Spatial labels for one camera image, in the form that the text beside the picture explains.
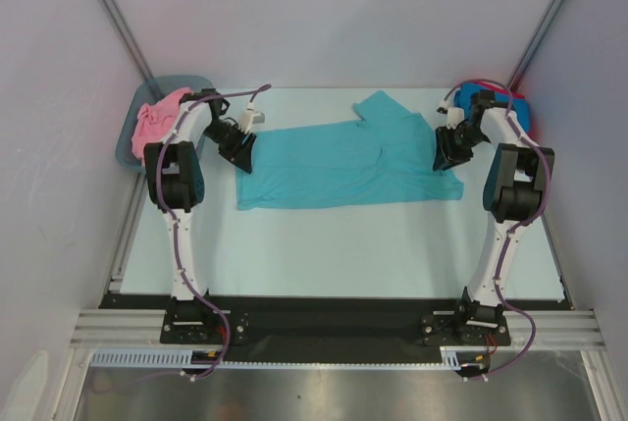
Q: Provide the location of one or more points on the right corner aluminium post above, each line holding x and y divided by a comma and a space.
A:
533, 47

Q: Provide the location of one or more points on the corner aluminium post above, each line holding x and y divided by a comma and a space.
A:
121, 27
533, 47

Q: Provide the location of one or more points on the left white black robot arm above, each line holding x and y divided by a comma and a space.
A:
177, 189

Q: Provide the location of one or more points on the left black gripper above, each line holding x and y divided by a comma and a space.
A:
240, 153

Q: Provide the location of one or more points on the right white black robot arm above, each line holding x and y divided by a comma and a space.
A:
515, 195

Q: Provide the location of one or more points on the grey slotted cable duct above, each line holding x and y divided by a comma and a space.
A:
193, 359

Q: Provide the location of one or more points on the teal t shirt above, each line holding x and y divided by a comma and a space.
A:
383, 156

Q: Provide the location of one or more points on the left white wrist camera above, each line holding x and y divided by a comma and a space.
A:
250, 117

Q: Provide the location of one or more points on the pink crumpled t shirt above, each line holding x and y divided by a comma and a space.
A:
154, 121

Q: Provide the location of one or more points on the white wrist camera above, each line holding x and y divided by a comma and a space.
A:
453, 115
250, 117

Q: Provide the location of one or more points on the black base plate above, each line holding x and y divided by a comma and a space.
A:
334, 330

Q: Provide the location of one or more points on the aluminium frame rail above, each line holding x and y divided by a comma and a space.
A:
118, 328

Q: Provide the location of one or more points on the grey plastic basket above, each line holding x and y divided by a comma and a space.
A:
150, 92

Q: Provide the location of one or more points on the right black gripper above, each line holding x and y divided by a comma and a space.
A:
449, 143

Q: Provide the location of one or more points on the left corner aluminium post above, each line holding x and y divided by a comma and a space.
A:
121, 27

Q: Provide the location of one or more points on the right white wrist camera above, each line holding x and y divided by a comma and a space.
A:
453, 115

